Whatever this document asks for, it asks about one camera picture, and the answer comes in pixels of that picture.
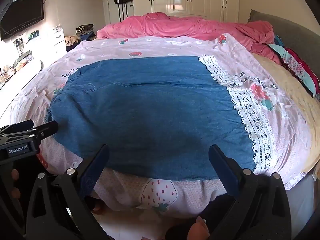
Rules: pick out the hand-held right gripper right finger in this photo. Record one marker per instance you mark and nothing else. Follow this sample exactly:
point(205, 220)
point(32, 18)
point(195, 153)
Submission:
point(222, 170)

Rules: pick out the pink strawberry print shirt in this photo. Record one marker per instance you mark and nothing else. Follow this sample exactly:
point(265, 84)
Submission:
point(175, 47)

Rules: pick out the floral teal pink garment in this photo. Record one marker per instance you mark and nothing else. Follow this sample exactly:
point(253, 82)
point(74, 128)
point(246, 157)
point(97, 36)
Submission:
point(297, 65)

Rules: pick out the person's left hand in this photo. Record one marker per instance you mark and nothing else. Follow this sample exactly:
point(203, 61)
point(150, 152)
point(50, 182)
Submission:
point(15, 175)

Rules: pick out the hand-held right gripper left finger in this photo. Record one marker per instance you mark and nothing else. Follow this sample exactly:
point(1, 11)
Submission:
point(97, 166)

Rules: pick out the pink duvet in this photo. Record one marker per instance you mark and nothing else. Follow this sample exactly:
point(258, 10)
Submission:
point(187, 27)

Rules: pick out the black flat television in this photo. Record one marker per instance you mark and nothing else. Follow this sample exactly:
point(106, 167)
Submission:
point(22, 15)

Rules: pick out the dark clothes heap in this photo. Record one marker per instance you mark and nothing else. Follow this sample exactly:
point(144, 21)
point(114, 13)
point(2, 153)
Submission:
point(83, 31)

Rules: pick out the white dresser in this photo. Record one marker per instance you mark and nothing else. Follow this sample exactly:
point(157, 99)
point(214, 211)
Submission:
point(52, 47)

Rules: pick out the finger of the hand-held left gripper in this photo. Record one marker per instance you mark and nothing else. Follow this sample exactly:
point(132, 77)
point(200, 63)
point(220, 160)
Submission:
point(20, 125)
point(48, 128)

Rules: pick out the white door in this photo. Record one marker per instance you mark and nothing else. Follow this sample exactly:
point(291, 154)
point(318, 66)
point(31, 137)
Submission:
point(110, 10)

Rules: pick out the dark grey cushion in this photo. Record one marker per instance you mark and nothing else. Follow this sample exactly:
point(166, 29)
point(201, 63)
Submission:
point(295, 32)

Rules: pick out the blue denim pants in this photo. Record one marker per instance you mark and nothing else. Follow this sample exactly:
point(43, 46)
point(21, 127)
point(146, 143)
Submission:
point(150, 110)

